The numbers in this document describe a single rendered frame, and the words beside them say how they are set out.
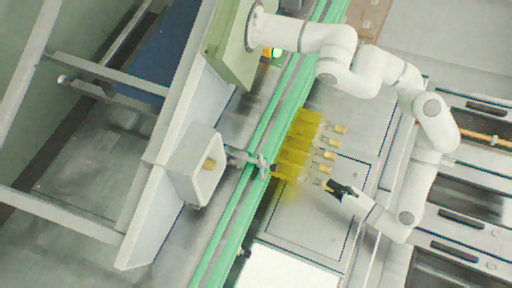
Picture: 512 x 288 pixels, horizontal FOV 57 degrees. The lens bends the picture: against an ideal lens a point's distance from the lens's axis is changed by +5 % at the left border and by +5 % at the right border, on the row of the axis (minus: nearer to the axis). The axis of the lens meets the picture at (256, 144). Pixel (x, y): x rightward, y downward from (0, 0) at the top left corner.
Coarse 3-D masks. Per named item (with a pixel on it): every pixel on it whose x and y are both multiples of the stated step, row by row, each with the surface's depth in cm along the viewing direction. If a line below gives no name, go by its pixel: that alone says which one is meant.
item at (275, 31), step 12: (264, 12) 137; (252, 24) 134; (264, 24) 133; (276, 24) 133; (288, 24) 132; (300, 24) 131; (252, 36) 136; (264, 36) 134; (276, 36) 133; (288, 36) 132; (288, 48) 134
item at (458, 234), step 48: (336, 96) 197; (384, 96) 195; (480, 96) 192; (384, 144) 183; (480, 144) 183; (384, 192) 170; (432, 192) 174; (480, 192) 173; (384, 240) 163; (432, 240) 163; (480, 240) 162
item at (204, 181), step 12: (216, 132) 132; (216, 144) 139; (204, 156) 128; (216, 156) 146; (204, 168) 149; (216, 168) 149; (192, 180) 126; (204, 180) 147; (216, 180) 147; (204, 192) 145; (204, 204) 142
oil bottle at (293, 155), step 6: (282, 144) 164; (282, 150) 163; (288, 150) 163; (294, 150) 163; (300, 150) 163; (282, 156) 162; (288, 156) 162; (294, 156) 162; (300, 156) 161; (306, 156) 161; (294, 162) 161; (300, 162) 160; (306, 162) 160; (312, 162) 162; (306, 168) 161
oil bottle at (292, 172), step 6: (276, 156) 162; (276, 162) 160; (282, 162) 160; (288, 162) 160; (282, 168) 159; (288, 168) 159; (294, 168) 159; (300, 168) 159; (270, 174) 163; (276, 174) 161; (282, 174) 159; (288, 174) 158; (294, 174) 158; (300, 174) 158; (306, 174) 159; (288, 180) 161; (294, 180) 159; (300, 180) 158
